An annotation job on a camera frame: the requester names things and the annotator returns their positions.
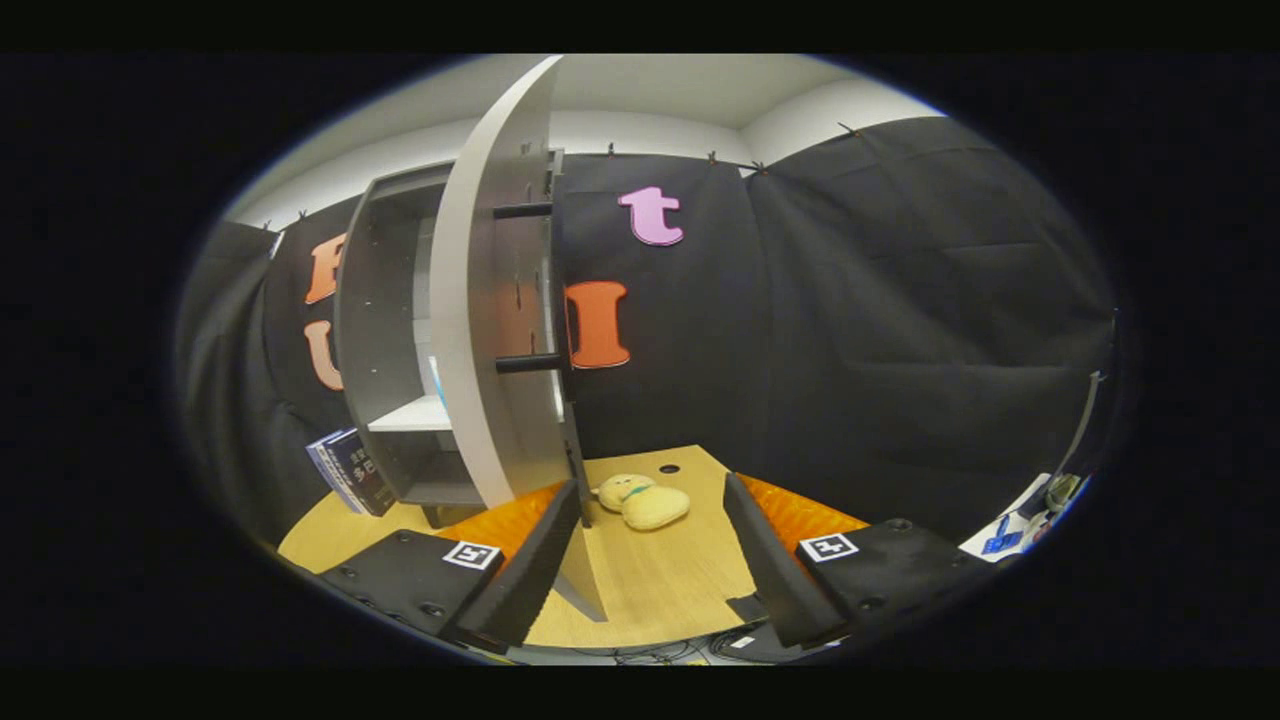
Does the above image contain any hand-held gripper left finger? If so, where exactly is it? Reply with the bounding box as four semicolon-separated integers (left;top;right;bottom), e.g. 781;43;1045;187
318;478;585;656

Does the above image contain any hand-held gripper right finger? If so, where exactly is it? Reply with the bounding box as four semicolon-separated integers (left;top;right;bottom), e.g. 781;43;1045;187
722;472;1001;651

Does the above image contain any beige cabinet door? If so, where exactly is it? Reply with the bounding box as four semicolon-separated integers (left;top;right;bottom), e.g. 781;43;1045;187
430;55;611;623

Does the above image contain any yellow plush toy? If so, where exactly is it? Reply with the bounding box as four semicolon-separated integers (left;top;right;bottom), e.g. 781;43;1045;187
592;473;691;532

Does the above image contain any dark blue book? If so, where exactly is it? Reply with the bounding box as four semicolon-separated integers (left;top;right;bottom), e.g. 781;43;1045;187
330;430;398;517

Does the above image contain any white side table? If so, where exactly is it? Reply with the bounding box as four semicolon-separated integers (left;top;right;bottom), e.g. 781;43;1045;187
958;472;1091;563

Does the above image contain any black backdrop cloth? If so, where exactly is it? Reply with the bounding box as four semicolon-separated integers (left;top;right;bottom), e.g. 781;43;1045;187
175;115;1119;551

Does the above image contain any grey cabinet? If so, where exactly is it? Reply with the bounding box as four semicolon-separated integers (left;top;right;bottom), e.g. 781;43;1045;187
333;150;591;531

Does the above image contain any grey thin pole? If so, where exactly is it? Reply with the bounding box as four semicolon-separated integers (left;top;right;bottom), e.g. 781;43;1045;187
1060;370;1103;501

